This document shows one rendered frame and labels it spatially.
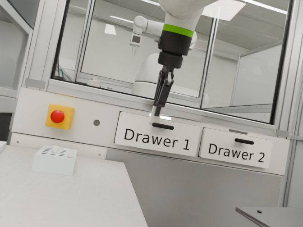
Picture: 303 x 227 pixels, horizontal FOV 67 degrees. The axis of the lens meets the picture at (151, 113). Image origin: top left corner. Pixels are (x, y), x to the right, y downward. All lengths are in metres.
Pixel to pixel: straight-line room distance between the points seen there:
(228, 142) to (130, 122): 0.38
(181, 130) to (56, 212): 0.54
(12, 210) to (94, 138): 0.47
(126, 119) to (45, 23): 0.41
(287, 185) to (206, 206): 1.59
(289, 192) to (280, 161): 1.42
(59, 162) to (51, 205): 0.17
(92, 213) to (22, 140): 0.51
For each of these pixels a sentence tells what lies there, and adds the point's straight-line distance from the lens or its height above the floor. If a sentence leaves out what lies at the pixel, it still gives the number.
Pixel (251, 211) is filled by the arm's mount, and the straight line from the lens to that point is 0.53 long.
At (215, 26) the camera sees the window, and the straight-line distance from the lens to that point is 0.97.
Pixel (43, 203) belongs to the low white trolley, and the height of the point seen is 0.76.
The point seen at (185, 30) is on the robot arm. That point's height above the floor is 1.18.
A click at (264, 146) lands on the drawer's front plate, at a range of 0.99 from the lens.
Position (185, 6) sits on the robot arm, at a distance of 0.56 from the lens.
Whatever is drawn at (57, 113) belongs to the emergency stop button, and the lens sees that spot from 0.74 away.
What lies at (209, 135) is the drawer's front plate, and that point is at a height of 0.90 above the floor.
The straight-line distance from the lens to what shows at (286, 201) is 2.48.
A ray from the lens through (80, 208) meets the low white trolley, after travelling 0.39.
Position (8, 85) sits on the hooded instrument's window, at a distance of 1.71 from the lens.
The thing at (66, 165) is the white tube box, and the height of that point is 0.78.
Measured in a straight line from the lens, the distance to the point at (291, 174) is 2.46.
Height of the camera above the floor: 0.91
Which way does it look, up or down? 2 degrees up
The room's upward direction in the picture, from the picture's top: 11 degrees clockwise
